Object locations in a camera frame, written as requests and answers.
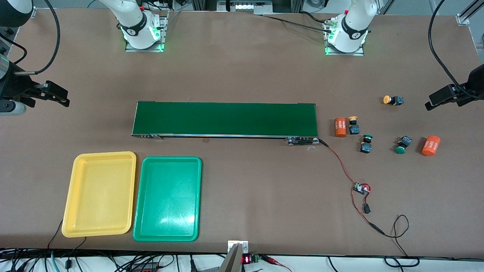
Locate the orange cylindrical battery cell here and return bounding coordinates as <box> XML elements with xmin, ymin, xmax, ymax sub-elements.
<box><xmin>421</xmin><ymin>135</ymin><xmax>441</xmax><ymax>156</ymax></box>
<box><xmin>334</xmin><ymin>117</ymin><xmax>347</xmax><ymax>138</ymax></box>

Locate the green push button switch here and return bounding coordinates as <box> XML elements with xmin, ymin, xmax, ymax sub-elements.
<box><xmin>360</xmin><ymin>134</ymin><xmax>374</xmax><ymax>154</ymax></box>
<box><xmin>395</xmin><ymin>136</ymin><xmax>413</xmax><ymax>155</ymax></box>

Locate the yellow plastic tray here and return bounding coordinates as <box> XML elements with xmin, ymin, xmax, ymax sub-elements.
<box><xmin>62</xmin><ymin>151</ymin><xmax>137</xmax><ymax>238</ymax></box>

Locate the green plastic tray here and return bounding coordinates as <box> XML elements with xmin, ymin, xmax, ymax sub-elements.
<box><xmin>133</xmin><ymin>156</ymin><xmax>202</xmax><ymax>242</ymax></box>

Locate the green conveyor belt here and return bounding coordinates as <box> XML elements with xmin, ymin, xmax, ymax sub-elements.
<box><xmin>131</xmin><ymin>101</ymin><xmax>320</xmax><ymax>147</ymax></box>

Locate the grey equipment with lights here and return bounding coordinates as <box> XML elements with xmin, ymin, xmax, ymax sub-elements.
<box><xmin>217</xmin><ymin>0</ymin><xmax>273</xmax><ymax>14</ymax></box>

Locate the red alligator clip lead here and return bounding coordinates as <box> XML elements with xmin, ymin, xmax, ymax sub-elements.
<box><xmin>261</xmin><ymin>255</ymin><xmax>292</xmax><ymax>272</ymax></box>

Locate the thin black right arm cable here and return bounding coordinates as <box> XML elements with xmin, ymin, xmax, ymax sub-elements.
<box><xmin>0</xmin><ymin>33</ymin><xmax>28</xmax><ymax>65</ymax></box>

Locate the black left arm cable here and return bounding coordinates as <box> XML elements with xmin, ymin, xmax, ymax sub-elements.
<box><xmin>428</xmin><ymin>0</ymin><xmax>484</xmax><ymax>100</ymax></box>

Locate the aluminium frame profile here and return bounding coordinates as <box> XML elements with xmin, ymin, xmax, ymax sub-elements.
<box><xmin>456</xmin><ymin>0</ymin><xmax>484</xmax><ymax>26</ymax></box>

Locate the red and black wire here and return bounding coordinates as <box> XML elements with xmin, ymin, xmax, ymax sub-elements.
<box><xmin>318</xmin><ymin>138</ymin><xmax>385</xmax><ymax>235</ymax></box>

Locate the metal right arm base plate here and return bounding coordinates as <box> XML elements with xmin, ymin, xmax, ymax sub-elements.
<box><xmin>125</xmin><ymin>11</ymin><xmax>169</xmax><ymax>52</ymax></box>

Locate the thin black looped cable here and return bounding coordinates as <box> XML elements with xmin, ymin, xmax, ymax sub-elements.
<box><xmin>382</xmin><ymin>215</ymin><xmax>420</xmax><ymax>268</ymax></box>

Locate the thin black table cable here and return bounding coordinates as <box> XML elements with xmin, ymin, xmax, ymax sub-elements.
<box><xmin>47</xmin><ymin>219</ymin><xmax>64</xmax><ymax>250</ymax></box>
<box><xmin>69</xmin><ymin>237</ymin><xmax>87</xmax><ymax>261</ymax></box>

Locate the black cable to base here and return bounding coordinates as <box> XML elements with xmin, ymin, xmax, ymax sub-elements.
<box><xmin>261</xmin><ymin>11</ymin><xmax>333</xmax><ymax>34</ymax></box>

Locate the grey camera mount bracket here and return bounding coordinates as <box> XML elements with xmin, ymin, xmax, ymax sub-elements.
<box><xmin>219</xmin><ymin>241</ymin><xmax>249</xmax><ymax>272</ymax></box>

